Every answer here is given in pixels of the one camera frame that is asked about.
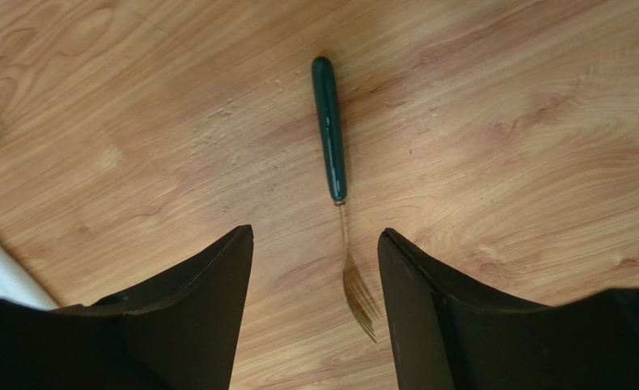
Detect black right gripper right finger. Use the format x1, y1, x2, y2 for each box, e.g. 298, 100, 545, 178
378, 228, 557, 389

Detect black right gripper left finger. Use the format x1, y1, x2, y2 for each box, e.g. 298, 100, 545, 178
54, 225, 254, 389

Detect green handled gold fork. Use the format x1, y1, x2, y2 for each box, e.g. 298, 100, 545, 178
311, 56, 377, 342

